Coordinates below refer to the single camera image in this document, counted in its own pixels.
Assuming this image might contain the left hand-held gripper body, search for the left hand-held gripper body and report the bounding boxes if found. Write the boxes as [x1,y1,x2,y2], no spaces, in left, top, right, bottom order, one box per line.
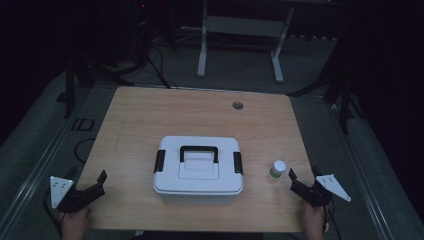
[49,175,92,214]

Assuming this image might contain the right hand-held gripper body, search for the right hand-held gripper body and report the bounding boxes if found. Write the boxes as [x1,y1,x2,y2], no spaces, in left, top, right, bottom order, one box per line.
[301,173,352,208]

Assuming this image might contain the small white bottle green label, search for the small white bottle green label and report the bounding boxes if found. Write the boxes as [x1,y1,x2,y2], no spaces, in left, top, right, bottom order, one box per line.
[269,159,288,179]

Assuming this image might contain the white storage box black handle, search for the white storage box black handle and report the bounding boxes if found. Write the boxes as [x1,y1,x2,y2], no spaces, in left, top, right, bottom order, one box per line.
[152,134,245,206]

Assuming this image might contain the person's left hand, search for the person's left hand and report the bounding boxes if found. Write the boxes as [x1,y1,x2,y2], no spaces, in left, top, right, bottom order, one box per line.
[60,206,91,240]

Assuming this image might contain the person's right hand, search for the person's right hand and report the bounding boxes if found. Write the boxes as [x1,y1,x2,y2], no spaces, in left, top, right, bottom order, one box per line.
[302,201,330,240]

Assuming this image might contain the black metal stand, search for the black metal stand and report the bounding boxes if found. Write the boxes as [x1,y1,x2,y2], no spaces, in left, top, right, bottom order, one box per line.
[289,31,365,135]
[63,54,136,120]

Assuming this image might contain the black cable loop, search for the black cable loop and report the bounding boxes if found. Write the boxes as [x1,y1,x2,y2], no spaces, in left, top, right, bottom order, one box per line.
[73,137,97,165]

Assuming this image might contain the metal floor rail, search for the metal floor rail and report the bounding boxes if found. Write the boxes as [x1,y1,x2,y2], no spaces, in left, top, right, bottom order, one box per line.
[328,99,396,240]
[0,96,88,231]

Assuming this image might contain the right hand-held gripper cable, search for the right hand-held gripper cable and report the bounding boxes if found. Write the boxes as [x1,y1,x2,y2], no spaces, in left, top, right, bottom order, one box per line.
[322,201,343,240]

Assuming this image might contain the black floor cables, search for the black floor cables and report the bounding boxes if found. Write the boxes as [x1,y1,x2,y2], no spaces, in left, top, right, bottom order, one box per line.
[145,44,178,90]

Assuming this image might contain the white metal desk frame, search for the white metal desk frame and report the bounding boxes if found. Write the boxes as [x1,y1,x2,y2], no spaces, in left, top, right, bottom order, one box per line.
[196,0,295,84]

